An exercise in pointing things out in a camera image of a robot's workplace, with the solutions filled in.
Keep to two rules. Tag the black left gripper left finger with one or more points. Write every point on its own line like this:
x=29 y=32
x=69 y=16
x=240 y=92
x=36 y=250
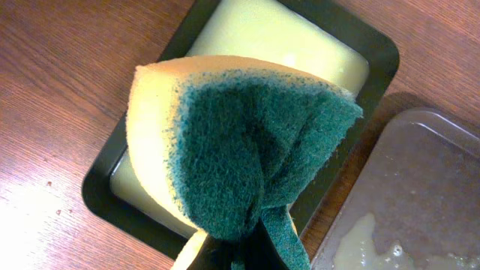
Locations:
x=204 y=252

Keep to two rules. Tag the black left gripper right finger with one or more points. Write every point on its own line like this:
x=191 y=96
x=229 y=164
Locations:
x=260 y=252

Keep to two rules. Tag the green and yellow sponge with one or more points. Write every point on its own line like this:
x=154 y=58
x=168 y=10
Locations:
x=223 y=141

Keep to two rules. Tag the dark brown serving tray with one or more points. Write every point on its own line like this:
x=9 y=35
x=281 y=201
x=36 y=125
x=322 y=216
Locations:
x=415 y=204

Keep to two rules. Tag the black soapy water tray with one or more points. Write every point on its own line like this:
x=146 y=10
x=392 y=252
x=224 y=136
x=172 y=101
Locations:
x=319 y=37

